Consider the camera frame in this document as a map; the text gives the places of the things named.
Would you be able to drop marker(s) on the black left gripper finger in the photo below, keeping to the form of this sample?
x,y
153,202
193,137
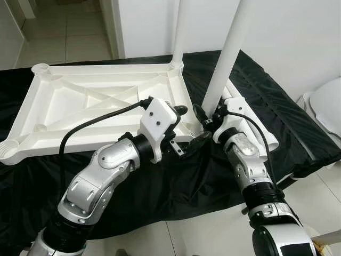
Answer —
x,y
181,110
198,141

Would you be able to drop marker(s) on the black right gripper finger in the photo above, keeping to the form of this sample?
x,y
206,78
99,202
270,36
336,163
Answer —
x,y
200,115

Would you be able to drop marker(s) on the white plastic table top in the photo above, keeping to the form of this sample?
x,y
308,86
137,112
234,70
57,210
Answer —
x,y
80,101

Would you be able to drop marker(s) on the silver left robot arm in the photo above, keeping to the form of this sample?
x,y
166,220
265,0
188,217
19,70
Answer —
x,y
90,186

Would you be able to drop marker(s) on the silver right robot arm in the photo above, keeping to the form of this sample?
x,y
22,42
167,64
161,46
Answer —
x,y
250,165

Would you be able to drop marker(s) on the black tablecloth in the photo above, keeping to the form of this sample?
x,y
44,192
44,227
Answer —
x,y
298,106

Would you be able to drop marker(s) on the white round appliance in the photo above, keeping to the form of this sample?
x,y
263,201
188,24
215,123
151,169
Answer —
x,y
326,106

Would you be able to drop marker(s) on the grey left robot foot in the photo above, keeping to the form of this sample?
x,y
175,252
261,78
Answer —
x,y
121,253

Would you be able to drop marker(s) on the yellow cloth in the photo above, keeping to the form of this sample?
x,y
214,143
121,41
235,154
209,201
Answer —
x,y
318,248

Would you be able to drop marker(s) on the white round basin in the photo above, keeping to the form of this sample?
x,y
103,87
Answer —
x,y
330,249

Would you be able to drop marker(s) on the pink stool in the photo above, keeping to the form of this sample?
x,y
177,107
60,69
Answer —
x,y
29,249

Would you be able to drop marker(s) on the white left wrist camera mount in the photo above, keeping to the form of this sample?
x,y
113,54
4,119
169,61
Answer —
x,y
157,120

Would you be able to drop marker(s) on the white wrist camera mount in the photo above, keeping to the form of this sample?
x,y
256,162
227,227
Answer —
x,y
157,120
233,106

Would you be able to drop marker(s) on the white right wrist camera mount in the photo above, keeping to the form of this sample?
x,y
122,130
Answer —
x,y
233,106

